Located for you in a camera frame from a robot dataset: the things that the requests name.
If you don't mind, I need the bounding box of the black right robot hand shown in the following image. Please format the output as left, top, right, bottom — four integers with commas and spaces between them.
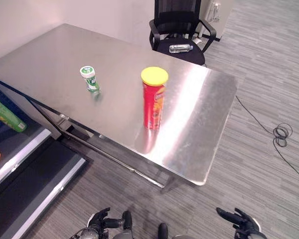
216, 207, 263, 239

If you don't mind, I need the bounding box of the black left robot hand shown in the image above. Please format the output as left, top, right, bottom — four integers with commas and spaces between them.
86, 207, 133, 236

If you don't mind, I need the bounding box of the dark store shelf unit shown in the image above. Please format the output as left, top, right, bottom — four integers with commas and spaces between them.
0, 76, 94, 239

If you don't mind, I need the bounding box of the stainless steel table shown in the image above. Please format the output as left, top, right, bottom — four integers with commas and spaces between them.
0, 23, 239, 193

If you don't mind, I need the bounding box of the red chip can yellow lid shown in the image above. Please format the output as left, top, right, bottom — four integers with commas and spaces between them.
140, 66, 169, 131

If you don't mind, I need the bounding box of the green chip can yellow lid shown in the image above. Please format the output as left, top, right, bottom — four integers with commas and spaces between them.
0, 97, 27, 132

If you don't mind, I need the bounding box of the green gum bottle white lid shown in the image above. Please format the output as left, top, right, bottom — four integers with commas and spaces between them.
79, 65, 101, 94

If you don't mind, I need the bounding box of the clear plastic water bottle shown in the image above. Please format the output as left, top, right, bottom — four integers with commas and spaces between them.
168, 44, 194, 54

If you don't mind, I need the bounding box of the black mesh office chair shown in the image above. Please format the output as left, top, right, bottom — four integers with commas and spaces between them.
149, 0, 217, 66

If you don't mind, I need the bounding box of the white cabinet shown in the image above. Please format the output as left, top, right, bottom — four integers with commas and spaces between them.
200, 0, 236, 42

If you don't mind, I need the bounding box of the black floor cable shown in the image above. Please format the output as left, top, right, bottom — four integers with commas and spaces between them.
235, 95, 299, 183

